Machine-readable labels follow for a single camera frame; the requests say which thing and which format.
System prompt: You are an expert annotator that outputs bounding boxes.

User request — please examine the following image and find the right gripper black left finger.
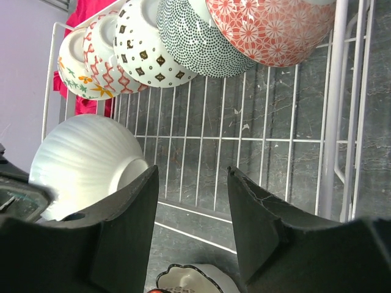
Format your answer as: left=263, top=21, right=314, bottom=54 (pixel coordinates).
left=1, top=166, right=159, bottom=292

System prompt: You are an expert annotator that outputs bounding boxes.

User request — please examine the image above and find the blue triangle pattern bowl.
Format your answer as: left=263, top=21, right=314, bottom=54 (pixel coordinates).
left=82, top=10, right=148, bottom=99

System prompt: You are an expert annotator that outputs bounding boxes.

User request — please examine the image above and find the white wire dish rack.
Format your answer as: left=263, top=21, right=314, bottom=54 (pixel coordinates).
left=41, top=0, right=376, bottom=254

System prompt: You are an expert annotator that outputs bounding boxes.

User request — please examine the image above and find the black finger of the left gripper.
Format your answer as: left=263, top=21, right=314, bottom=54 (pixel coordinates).
left=1, top=158, right=51, bottom=222

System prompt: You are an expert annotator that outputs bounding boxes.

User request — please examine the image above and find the red folded t-shirt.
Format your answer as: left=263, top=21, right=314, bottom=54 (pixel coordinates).
left=53, top=1, right=117, bottom=118

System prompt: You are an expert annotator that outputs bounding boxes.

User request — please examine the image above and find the floral orange green bowl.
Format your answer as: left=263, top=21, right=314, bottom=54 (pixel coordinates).
left=57, top=27, right=117, bottom=101

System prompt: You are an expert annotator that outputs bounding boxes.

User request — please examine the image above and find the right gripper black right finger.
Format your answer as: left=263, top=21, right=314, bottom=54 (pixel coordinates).
left=227, top=167, right=390, bottom=292

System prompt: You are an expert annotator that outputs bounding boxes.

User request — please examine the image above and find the grey hexagon pattern bowl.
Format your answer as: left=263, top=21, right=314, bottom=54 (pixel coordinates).
left=156, top=0, right=255, bottom=78

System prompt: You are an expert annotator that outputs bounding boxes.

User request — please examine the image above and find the red rimmed bowl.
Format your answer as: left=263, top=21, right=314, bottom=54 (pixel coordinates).
left=113, top=0, right=197, bottom=88

